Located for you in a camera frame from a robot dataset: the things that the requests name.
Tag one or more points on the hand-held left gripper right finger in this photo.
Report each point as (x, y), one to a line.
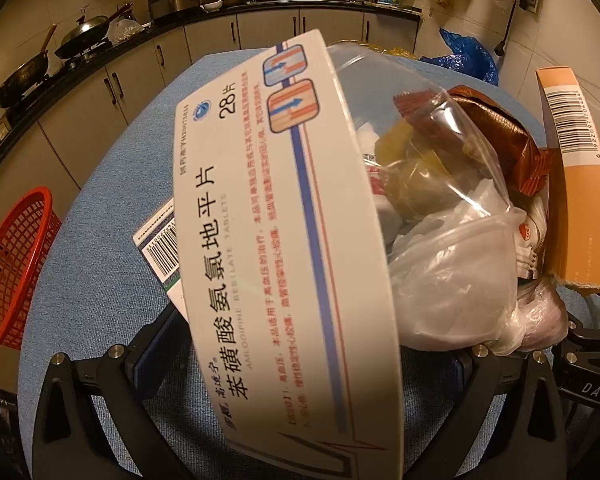
(462, 375)

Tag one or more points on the steel wok with lid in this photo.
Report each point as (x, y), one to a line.
(82, 30)

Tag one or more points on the white sachet with red print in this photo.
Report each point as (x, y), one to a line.
(530, 240)

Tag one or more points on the steel electric cooker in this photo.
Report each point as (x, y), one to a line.
(172, 5)

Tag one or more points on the yellow plastic bag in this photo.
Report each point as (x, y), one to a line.
(400, 51)

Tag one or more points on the kitchen base cabinets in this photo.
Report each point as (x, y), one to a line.
(130, 75)

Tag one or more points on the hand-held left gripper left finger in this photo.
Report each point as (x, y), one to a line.
(142, 377)

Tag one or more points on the orange cardboard box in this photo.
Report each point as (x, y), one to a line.
(580, 200)

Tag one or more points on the brown snack wrapper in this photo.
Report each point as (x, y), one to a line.
(505, 135)

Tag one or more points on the blue tablecloth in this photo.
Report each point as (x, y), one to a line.
(105, 310)

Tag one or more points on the pinkish thin plastic bag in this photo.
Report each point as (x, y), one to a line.
(540, 315)

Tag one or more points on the white medicine box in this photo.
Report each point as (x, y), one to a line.
(280, 260)

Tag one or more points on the barcode printed flat box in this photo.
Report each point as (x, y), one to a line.
(160, 255)

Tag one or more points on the clear plastic zip bag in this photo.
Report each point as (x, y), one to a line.
(380, 90)

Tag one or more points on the red mesh basket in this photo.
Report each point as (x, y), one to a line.
(15, 260)

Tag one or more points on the blue plastic bag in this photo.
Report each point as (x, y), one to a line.
(465, 55)

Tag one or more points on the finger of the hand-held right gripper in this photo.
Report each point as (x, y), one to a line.
(595, 337)

